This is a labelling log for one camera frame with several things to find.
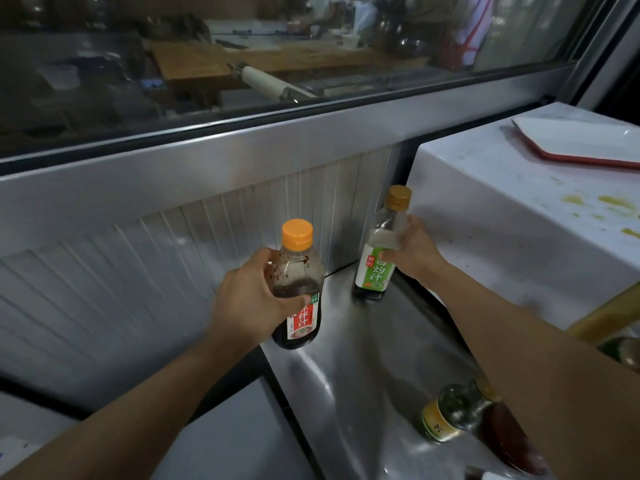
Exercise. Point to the wooden kitchen counter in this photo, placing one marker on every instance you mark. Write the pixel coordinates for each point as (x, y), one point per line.
(210, 59)

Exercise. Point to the stainless steel table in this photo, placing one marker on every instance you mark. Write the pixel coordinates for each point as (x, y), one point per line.
(360, 374)

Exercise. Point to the white microwave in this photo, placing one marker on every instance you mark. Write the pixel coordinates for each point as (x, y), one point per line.
(490, 219)

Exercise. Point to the glass window aluminium frame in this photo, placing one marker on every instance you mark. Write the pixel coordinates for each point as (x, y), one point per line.
(250, 159)

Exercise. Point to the person's left hand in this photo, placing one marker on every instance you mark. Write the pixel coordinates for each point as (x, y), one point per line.
(245, 304)

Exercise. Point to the person's right forearm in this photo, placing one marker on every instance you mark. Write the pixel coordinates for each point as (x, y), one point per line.
(540, 369)

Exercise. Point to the low grey cabinet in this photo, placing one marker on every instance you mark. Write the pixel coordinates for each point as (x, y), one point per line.
(235, 439)

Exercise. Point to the small glass bottle tan cap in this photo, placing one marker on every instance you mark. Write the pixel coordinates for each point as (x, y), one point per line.
(455, 409)

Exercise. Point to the person's left forearm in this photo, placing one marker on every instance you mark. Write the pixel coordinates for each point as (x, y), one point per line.
(125, 419)

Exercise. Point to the white rectangular plate red underside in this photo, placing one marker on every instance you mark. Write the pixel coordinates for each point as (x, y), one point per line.
(585, 139)

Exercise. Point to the large ketchup bottle orange cap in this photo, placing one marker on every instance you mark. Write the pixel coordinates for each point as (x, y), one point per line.
(510, 439)

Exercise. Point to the person's right hand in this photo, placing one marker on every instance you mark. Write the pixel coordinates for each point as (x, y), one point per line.
(417, 257)

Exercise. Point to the dark sauce bottle orange cap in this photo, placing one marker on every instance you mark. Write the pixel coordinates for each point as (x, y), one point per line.
(300, 269)

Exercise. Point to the clear bottle green label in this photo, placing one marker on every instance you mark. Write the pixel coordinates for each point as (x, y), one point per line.
(382, 229)

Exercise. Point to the white roller metal ends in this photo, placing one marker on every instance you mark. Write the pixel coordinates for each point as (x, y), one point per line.
(265, 82)

